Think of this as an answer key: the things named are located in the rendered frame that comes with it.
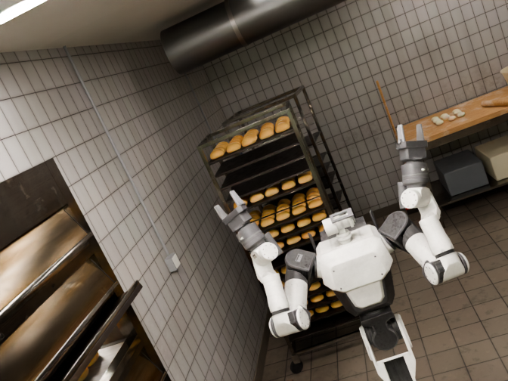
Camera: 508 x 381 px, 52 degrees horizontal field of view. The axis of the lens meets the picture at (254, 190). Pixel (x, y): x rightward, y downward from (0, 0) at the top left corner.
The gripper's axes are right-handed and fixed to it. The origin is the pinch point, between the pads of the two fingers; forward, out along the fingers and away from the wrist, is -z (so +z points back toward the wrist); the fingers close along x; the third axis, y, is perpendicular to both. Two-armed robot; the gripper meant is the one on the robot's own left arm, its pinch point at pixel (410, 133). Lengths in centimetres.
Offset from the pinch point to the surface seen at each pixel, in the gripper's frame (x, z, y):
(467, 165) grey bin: -247, -1, 224
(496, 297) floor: -165, 98, 129
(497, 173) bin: -269, 10, 212
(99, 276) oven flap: 100, 45, 102
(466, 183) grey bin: -248, 16, 228
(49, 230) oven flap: 119, 22, 88
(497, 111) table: -250, -43, 185
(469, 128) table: -235, -32, 204
